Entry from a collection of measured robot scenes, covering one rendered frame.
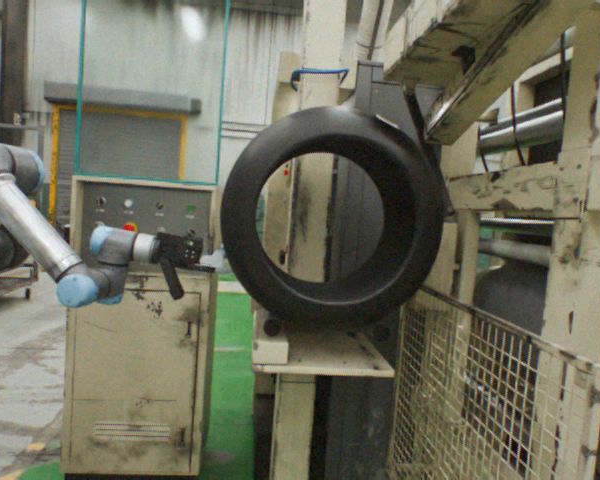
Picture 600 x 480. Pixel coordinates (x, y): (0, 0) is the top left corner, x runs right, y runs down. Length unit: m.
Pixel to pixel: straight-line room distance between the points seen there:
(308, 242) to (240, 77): 9.41
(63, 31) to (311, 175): 10.51
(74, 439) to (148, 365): 0.41
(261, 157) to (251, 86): 9.65
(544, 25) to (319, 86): 0.70
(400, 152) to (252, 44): 9.94
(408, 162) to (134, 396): 1.42
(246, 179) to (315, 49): 0.63
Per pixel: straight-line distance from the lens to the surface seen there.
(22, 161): 1.35
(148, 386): 2.00
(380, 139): 1.14
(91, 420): 2.10
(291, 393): 1.62
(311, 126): 1.11
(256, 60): 10.89
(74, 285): 1.12
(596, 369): 0.83
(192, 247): 1.19
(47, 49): 11.77
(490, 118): 1.49
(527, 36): 1.14
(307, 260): 1.50
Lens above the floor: 1.20
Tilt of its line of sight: 4 degrees down
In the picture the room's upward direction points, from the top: 4 degrees clockwise
